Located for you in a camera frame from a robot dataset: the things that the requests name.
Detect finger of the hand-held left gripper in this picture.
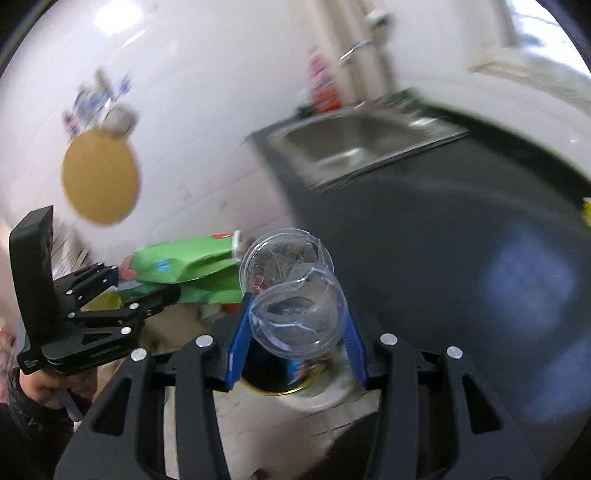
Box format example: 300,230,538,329
68,285,182,325
52,262,122,308

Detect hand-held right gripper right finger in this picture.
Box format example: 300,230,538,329
341,314,542,480

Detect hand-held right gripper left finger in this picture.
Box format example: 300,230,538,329
55,294,254,480

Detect round bin with yellow rim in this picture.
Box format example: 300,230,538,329
233,342,385,414

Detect green snack packet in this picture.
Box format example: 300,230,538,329
117,231,245,306

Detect crushed clear plastic cup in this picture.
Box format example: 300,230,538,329
239,228,350,361

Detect person's left forearm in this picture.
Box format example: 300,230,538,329
0,369,81,480

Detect person's left hand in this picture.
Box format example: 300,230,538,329
19,367,95,409

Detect round wooden cutting board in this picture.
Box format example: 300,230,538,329
61,127,140,227

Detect steel sink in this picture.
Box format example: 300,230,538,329
268,108,469,192

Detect orange detergent bottle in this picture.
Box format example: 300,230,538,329
307,45,341,114

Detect steel faucet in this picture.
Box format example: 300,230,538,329
339,8,394,100

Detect grey wall hanger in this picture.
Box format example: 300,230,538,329
102,105,140,138

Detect blue wall stickers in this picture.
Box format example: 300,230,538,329
62,68,134,140

